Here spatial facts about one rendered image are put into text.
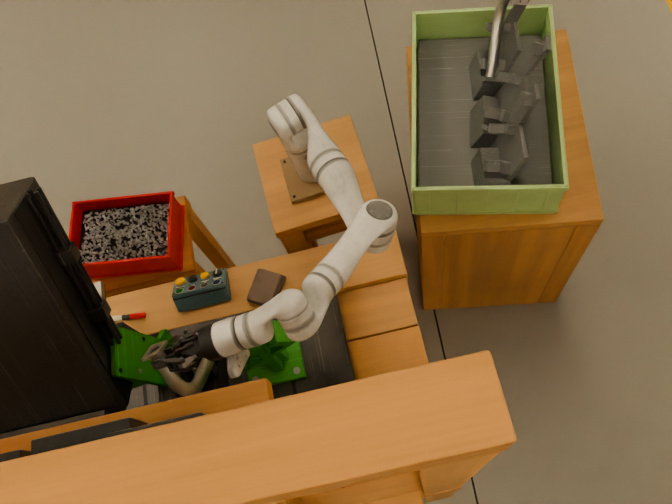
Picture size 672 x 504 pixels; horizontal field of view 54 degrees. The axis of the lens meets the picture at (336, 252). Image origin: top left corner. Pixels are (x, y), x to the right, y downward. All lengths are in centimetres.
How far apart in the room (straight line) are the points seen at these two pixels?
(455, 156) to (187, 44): 193
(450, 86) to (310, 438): 161
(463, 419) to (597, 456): 203
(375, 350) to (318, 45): 196
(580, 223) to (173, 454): 155
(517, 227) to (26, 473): 154
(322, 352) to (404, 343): 22
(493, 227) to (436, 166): 24
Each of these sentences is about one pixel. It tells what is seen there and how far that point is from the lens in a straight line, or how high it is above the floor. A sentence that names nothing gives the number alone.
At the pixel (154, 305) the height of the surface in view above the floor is 90.
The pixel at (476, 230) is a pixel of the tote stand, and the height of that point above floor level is 78.
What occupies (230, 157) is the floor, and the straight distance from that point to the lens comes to 312.
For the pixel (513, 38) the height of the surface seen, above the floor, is 103.
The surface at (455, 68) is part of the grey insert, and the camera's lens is 218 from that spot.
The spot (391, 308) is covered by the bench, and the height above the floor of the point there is 88.
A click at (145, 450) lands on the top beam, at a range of 70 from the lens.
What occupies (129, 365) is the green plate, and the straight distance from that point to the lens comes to 153.
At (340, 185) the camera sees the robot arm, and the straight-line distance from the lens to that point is 155.
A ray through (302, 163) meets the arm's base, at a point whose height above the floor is 99.
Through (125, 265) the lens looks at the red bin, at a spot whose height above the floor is 88.
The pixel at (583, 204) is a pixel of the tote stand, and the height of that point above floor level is 79.
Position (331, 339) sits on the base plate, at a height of 90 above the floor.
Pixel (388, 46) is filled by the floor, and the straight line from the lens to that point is 333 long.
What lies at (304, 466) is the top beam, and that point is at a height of 194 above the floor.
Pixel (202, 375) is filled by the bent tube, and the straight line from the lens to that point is 155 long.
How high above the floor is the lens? 259
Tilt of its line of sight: 67 degrees down
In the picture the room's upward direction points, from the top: 19 degrees counter-clockwise
